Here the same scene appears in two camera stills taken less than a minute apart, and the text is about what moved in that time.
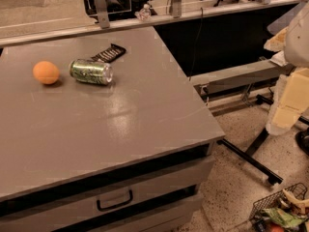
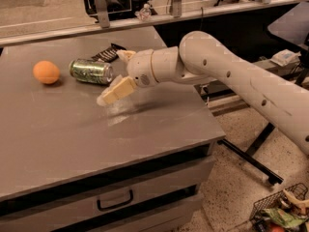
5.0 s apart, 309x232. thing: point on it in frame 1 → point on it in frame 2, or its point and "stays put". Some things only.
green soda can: (91, 72) stays put
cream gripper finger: (291, 99) → (121, 87)
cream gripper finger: (277, 43) → (126, 55)
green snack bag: (285, 218) stays put
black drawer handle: (98, 208) stays put
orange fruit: (45, 72) stays put
